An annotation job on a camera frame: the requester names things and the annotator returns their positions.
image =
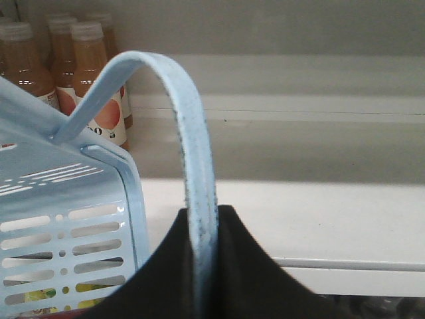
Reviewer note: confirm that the orange C100 juice bottle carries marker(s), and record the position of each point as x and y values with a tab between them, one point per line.
91	58
24	67
64	62

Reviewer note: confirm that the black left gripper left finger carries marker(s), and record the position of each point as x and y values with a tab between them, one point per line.
162	287

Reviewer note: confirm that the white shelf unit right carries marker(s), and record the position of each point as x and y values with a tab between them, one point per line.
323	159

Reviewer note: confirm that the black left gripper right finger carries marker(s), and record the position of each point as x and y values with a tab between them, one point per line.
249	284

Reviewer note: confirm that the light blue plastic basket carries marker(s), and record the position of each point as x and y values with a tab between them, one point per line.
72	208

